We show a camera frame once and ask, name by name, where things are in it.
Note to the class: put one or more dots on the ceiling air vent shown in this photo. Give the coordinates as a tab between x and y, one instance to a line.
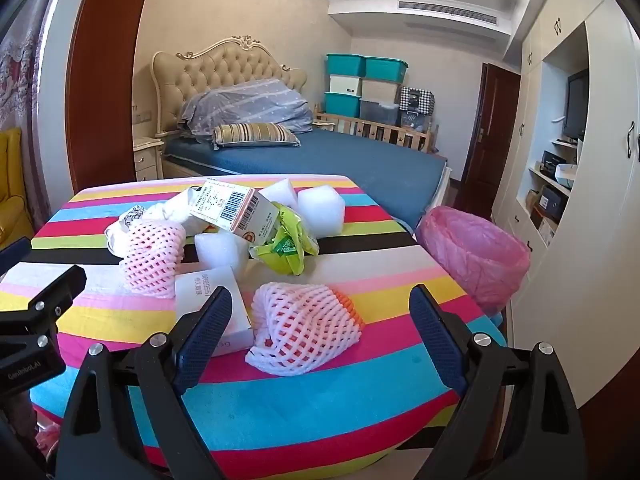
445	10

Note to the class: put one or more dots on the cardboard box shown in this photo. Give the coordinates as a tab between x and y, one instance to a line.
545	227

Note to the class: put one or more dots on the green plastic wrapper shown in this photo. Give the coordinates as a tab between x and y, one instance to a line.
285	250

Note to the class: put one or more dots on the dark brown wooden door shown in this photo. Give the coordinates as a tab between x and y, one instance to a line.
490	125

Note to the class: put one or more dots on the black television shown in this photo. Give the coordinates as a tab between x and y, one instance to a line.
576	105

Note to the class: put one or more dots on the black safe box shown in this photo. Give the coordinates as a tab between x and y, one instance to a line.
550	200

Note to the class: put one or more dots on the pink floral curtain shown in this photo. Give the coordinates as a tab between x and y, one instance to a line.
22	110

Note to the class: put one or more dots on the pink foam fruit net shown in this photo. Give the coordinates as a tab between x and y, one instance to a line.
150	255
295	330

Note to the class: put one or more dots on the white built-in wardrobe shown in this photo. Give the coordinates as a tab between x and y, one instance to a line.
600	260

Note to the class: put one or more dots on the black electronic device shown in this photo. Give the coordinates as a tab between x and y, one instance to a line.
550	160

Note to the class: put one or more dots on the yellow armchair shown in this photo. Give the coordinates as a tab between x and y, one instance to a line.
12	195

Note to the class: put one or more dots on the striped colourful tablecloth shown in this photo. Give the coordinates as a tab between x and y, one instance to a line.
300	410

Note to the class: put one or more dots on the white tissue paper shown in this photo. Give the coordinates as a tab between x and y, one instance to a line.
172	210

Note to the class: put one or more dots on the plain white carton box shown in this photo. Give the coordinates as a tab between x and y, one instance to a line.
210	285

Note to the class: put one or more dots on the grey fabric bag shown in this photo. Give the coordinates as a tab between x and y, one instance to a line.
415	120

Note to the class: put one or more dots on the yellow barcode carton box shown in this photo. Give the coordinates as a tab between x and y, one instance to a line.
225	205

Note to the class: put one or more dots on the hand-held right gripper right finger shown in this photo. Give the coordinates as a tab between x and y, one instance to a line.
440	340

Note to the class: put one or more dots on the white plastic bag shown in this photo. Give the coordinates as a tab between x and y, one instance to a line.
122	227

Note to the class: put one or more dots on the red floral clothing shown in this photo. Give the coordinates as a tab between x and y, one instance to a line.
47	435

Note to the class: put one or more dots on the teal storage box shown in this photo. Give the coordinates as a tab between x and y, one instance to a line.
342	105
385	69
345	65

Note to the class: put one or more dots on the beige tufted headboard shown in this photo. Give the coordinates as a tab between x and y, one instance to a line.
220	70

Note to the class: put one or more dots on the clear grey storage box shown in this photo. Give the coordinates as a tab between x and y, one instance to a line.
380	112

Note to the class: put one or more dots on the wooden crib rail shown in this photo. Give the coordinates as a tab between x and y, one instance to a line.
380	132

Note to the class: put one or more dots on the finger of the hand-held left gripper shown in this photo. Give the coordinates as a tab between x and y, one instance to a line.
12	255
55	292

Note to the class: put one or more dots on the beige storage box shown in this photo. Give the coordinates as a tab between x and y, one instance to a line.
380	91

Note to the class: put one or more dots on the bin with pink bag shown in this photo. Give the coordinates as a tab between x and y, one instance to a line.
480	260

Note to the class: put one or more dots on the black white checkered bag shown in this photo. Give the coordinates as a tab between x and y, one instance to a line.
416	97

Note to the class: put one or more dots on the striped pillow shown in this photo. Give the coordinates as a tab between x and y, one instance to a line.
255	135

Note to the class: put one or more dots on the cream nightstand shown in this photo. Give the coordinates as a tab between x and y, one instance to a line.
147	157

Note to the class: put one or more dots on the wall switch panel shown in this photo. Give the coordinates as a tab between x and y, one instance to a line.
142	117

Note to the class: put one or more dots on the white storage box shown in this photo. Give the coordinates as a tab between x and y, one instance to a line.
345	85

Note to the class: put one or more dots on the white foam block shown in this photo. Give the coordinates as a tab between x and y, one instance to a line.
220	252
277	192
320	210

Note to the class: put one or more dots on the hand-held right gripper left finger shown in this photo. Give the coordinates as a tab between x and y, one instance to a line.
205	340

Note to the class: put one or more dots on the bed with blue cover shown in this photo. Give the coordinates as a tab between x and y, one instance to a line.
350	160

